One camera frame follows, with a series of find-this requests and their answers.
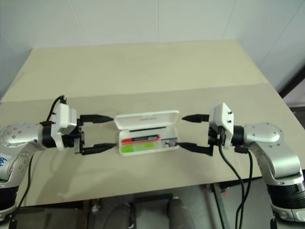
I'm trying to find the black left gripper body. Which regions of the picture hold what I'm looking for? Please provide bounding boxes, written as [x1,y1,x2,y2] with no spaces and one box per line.
[62,120,86,155]

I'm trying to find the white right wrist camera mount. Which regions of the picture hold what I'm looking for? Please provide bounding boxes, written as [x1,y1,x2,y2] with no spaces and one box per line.
[209,102,235,150]

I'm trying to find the red black pen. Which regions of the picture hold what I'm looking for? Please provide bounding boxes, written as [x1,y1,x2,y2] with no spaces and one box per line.
[121,135,161,145]

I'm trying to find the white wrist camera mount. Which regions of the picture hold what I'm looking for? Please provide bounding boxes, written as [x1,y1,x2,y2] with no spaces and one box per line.
[209,102,235,150]
[52,103,78,151]

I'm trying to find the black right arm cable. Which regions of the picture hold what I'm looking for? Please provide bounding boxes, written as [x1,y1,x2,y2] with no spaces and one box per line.
[218,139,245,229]
[234,146,253,229]

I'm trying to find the white plastic pencil case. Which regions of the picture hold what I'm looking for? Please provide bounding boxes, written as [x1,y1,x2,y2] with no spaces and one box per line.
[113,109,180,157]

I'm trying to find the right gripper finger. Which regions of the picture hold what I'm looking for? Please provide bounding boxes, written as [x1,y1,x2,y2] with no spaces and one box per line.
[178,142,214,157]
[181,114,210,124]

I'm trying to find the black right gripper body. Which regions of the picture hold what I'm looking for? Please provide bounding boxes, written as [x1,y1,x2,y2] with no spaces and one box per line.
[207,125,227,146]

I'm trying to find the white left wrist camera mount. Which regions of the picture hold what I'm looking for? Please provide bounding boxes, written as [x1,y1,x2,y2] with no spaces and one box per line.
[52,103,78,151]

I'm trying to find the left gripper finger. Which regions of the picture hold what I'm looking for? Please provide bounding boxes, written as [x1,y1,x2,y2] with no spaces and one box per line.
[80,114,115,125]
[81,142,118,156]

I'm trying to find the dark metal table frame bar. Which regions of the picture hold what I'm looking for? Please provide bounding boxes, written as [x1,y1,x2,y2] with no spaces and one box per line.
[211,183,230,229]

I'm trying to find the dark grey rounded shape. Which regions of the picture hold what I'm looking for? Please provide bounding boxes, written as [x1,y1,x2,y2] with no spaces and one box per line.
[166,195,194,229]

